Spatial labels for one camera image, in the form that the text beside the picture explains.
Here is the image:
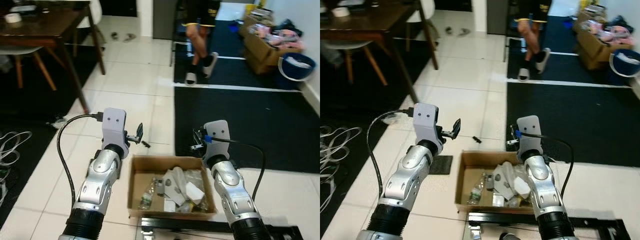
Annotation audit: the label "open cardboard rubbish box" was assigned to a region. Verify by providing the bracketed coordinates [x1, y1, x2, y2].
[454, 150, 547, 216]
[127, 154, 219, 221]

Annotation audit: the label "flat black pad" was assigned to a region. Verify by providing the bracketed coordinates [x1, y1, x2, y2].
[429, 155, 454, 175]

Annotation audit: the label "grey crumpled packaging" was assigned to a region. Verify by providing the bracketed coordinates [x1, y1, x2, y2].
[164, 167, 189, 202]
[494, 162, 521, 197]

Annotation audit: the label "large black floor mat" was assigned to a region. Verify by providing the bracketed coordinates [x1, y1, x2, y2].
[505, 82, 640, 169]
[173, 86, 321, 175]

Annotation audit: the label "clear plastic bottle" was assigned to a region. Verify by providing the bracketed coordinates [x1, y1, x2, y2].
[468, 172, 487, 206]
[139, 177, 159, 211]

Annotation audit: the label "pair of grey slippers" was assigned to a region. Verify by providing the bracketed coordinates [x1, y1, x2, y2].
[110, 32, 137, 44]
[444, 27, 472, 38]

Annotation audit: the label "person legs black shorts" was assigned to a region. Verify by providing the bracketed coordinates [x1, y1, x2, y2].
[181, 0, 221, 87]
[515, 0, 553, 83]

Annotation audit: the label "cardboard box of clutter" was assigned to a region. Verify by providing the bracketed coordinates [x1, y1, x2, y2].
[574, 11, 635, 71]
[242, 14, 304, 76]

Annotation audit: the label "blue bucket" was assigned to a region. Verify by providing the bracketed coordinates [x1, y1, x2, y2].
[277, 52, 317, 84]
[608, 48, 640, 79]

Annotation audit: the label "white chair wooden legs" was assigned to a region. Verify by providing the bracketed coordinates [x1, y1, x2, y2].
[320, 39, 389, 87]
[0, 45, 59, 92]

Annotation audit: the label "dark wooden table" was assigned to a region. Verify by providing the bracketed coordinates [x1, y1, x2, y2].
[0, 0, 107, 115]
[320, 0, 440, 104]

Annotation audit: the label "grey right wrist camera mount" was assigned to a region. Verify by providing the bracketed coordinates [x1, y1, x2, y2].
[516, 115, 543, 153]
[202, 120, 231, 157]

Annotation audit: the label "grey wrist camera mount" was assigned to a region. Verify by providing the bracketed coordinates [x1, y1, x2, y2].
[101, 107, 129, 149]
[202, 120, 231, 157]
[516, 115, 543, 153]
[413, 103, 444, 146]

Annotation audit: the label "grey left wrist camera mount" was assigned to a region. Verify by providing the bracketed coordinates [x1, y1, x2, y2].
[101, 107, 129, 149]
[413, 103, 444, 146]

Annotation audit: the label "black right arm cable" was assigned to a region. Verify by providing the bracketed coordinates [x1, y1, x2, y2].
[520, 132, 575, 199]
[214, 137, 267, 202]

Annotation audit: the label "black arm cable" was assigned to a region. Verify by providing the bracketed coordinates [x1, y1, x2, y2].
[56, 113, 104, 197]
[214, 137, 267, 202]
[366, 109, 417, 197]
[520, 132, 575, 199]

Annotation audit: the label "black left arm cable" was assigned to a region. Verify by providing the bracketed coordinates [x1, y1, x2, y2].
[56, 113, 104, 197]
[366, 109, 417, 197]

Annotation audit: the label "black metal frame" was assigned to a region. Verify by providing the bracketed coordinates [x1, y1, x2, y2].
[136, 217, 304, 240]
[462, 212, 632, 240]

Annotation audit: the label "white cable bundle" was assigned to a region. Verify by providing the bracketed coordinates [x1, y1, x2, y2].
[320, 125, 364, 212]
[0, 130, 34, 202]

